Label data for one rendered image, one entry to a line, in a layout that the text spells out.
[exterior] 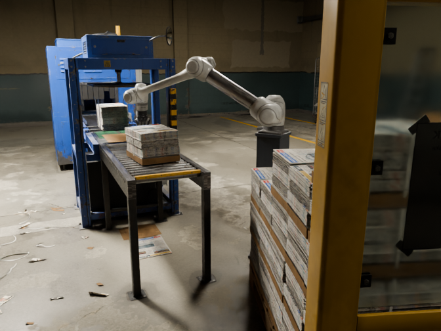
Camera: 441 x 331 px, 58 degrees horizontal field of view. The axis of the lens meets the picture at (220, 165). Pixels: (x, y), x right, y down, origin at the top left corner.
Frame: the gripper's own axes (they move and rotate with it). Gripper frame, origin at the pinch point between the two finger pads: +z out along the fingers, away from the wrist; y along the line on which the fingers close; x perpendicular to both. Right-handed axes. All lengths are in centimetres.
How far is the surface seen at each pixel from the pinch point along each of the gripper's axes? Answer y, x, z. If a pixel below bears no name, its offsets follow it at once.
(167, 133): 7.4, -44.5, -7.9
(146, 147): -9.0, -46.7, 0.3
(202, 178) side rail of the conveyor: 21, -77, 18
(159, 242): 8, -5, 93
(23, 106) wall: -121, 801, 40
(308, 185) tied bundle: 16, -199, -11
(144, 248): -6, -11, 93
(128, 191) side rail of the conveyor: -29, -79, 20
